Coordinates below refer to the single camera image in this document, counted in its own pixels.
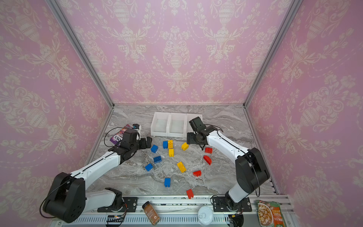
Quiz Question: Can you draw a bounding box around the red square lego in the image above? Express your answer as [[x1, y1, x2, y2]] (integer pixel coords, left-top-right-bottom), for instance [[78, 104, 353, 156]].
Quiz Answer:
[[205, 148, 213, 154]]

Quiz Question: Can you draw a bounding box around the white three-compartment bin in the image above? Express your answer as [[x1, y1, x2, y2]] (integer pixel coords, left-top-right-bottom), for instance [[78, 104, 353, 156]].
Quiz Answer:
[[151, 112, 203, 139]]

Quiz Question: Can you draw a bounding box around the purple snack bag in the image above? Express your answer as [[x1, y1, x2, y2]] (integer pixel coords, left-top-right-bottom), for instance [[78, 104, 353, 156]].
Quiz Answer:
[[110, 124, 133, 145]]

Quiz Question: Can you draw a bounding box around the yellow square lego centre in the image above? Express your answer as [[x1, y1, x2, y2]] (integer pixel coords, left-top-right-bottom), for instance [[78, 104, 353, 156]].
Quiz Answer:
[[168, 148, 175, 157]]

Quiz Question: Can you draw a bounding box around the brown spice jar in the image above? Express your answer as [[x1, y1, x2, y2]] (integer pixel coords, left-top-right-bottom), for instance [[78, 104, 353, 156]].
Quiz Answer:
[[142, 201, 160, 226]]

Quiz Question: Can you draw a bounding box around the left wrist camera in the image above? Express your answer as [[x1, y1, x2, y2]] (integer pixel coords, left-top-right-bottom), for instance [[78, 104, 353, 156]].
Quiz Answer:
[[132, 124, 142, 136]]

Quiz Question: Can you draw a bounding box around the blue studded lego centre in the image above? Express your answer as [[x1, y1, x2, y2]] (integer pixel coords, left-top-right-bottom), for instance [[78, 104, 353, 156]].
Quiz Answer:
[[153, 156, 162, 163]]

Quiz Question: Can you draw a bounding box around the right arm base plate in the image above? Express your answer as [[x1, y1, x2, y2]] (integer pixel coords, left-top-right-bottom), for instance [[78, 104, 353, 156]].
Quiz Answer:
[[210, 195, 252, 212]]

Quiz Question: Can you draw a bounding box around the yellow long lego upright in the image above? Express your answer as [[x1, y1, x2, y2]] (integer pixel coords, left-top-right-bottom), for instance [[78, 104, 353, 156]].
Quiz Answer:
[[168, 140, 174, 149]]

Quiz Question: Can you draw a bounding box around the small circuit board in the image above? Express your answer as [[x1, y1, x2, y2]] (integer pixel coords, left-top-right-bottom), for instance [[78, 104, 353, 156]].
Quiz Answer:
[[106, 215, 125, 224]]

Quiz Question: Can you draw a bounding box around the blue lego bottom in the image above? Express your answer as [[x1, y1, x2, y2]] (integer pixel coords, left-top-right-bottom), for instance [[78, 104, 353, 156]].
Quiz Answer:
[[164, 178, 171, 187]]

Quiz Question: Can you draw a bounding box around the aluminium front rail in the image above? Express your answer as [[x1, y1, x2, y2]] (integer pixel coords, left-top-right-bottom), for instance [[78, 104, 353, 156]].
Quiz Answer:
[[51, 195, 299, 227]]

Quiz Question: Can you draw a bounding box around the yellow long lego lower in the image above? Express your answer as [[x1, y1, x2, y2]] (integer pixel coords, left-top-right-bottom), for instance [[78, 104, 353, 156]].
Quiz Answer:
[[177, 162, 186, 173]]

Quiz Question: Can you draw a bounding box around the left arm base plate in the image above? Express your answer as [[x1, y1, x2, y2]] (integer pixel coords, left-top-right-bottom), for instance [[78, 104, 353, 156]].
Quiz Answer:
[[97, 197, 138, 213]]

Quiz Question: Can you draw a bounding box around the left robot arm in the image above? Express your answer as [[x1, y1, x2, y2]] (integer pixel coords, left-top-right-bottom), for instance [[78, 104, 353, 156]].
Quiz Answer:
[[39, 129, 152, 223]]

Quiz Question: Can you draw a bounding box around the green noodle packet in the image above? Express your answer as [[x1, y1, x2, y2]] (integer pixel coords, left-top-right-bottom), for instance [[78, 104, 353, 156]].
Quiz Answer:
[[256, 200, 286, 227]]

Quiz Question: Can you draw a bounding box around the white round lid cup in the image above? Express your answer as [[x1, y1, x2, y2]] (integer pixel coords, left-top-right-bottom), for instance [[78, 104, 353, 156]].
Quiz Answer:
[[198, 206, 214, 227]]

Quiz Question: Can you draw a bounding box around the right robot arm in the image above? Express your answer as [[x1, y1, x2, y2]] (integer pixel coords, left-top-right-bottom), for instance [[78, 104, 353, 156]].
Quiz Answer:
[[187, 126, 270, 211]]

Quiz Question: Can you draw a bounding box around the red long lego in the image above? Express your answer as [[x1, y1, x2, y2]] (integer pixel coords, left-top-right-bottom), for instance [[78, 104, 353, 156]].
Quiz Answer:
[[203, 156, 212, 165]]

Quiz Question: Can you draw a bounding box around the red lego table edge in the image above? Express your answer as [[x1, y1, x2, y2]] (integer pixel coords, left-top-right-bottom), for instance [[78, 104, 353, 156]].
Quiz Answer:
[[186, 189, 194, 199]]

